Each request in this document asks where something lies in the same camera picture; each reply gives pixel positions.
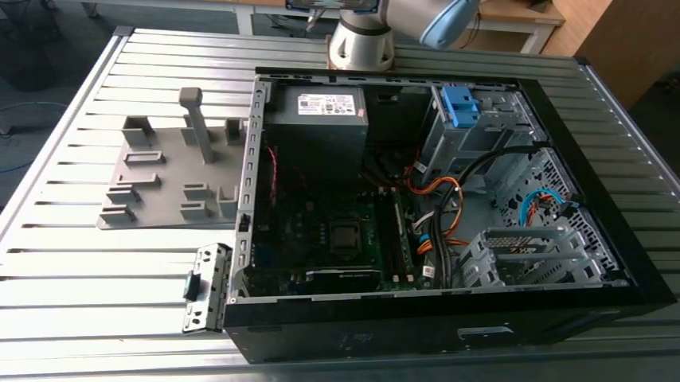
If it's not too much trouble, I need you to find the blue data wire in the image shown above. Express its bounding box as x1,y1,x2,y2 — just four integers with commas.
518,189,562,229

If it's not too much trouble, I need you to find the multicolour power wire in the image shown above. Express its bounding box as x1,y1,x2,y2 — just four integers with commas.
536,193,584,220

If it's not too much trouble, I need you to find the hard disk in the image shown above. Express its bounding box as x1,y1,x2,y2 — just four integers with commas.
283,0,381,13

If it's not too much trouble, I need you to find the silver disk bay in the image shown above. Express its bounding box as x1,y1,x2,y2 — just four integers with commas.
455,226,605,288

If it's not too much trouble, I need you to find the grey power supply unit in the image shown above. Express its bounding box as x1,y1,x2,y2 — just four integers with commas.
263,85,371,188

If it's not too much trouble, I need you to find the CPU socket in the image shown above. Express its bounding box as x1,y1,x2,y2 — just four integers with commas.
327,220,363,259

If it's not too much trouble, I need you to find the green RAM stick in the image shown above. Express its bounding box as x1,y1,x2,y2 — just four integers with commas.
391,185,418,284

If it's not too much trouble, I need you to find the green motherboard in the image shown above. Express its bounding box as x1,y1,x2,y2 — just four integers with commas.
248,186,431,298

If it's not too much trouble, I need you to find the black graphics card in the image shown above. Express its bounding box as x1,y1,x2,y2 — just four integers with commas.
305,269,383,294

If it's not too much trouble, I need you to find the silver optical drive cage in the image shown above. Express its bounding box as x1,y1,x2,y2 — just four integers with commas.
422,85,548,180

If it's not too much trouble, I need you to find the blue plastic drive latch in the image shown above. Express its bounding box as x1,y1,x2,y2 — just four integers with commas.
438,85,482,129

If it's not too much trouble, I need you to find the grey parts rack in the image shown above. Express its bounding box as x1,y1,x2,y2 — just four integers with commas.
95,88,251,232

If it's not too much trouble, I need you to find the black PC case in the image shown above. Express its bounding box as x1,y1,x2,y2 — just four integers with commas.
222,66,679,365

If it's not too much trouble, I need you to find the wooden cabinet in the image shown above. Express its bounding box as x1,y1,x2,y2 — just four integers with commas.
541,0,680,111

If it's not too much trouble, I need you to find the black office chair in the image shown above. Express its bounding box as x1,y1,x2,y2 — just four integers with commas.
0,35,68,93

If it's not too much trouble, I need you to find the white grey wire bundle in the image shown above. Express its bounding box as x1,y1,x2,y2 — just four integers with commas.
411,210,438,234

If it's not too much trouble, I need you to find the orange wire bundle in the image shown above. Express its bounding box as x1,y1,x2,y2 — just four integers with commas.
406,176,472,255

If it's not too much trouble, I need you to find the thick black cable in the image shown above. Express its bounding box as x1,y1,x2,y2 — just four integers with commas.
429,145,548,290

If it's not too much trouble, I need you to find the hinged metal slot bracket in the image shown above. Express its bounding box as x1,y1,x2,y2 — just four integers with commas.
180,242,234,334

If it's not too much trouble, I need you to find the wooden desk white frame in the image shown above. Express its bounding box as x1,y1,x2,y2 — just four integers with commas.
232,0,565,55

